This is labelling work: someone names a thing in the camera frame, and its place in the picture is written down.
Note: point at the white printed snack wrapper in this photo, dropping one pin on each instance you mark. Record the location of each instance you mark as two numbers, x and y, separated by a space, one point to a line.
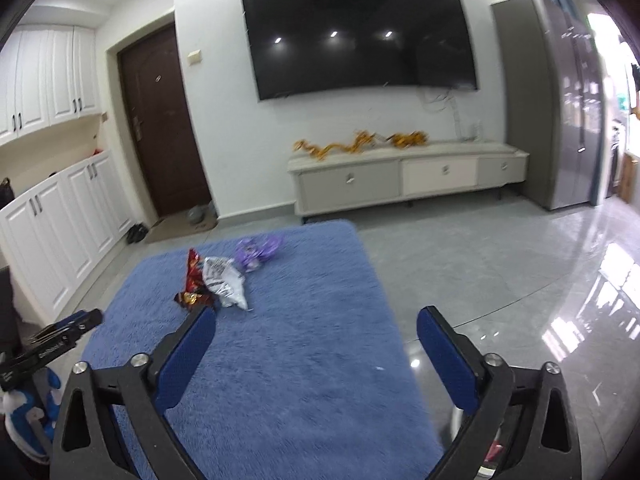
225 280

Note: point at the white wall cabinet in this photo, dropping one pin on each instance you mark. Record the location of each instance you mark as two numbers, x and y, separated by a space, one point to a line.
50 80

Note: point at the black bag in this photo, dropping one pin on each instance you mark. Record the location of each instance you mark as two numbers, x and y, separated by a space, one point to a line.
6 191

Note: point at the cardboard box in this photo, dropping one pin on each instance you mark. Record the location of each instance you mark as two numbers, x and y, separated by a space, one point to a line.
630 177

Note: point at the grey white television stand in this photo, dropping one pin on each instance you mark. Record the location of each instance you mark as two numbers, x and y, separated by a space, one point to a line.
350 180

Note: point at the brown door mat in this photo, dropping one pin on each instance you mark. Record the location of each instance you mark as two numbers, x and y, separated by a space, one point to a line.
170 230

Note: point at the blue fluffy rug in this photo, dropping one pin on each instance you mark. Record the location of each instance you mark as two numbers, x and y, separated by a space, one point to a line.
300 360

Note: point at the grey refrigerator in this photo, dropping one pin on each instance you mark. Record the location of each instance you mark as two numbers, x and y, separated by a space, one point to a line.
550 110

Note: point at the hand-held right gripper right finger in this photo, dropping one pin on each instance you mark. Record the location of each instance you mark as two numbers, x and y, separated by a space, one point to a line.
450 360

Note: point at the grey kettlebell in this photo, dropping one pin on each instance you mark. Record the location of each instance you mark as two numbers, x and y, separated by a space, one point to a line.
196 216
210 209

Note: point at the pair of black shoes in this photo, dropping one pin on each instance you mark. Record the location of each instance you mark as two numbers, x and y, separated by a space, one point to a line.
136 233

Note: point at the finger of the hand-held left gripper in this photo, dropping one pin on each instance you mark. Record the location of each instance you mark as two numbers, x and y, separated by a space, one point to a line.
75 324

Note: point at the beige wall switch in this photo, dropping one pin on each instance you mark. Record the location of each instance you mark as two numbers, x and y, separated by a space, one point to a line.
193 58

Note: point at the brown wooden door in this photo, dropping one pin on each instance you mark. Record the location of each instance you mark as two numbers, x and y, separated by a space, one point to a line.
160 125

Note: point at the red snack wrapper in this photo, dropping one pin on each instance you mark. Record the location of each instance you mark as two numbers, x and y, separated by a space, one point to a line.
192 280

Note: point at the person's left hand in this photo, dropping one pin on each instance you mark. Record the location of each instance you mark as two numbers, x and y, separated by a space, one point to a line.
30 410

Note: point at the black wall television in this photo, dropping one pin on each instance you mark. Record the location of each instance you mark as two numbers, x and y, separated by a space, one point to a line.
360 35

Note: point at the large purple wrapper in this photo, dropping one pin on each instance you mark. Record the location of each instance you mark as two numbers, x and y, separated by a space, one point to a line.
257 252

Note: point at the white base cabinet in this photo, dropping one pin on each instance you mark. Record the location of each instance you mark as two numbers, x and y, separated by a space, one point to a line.
65 230

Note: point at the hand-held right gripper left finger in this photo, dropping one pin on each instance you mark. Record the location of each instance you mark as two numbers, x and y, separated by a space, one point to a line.
187 355

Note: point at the short golden dragon ornament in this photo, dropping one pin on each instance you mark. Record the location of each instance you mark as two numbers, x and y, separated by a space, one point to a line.
407 140

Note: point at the long golden dragon ornament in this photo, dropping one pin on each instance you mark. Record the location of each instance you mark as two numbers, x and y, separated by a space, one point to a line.
330 149

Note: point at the hanging laundry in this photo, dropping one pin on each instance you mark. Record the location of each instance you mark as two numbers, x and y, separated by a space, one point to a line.
635 90

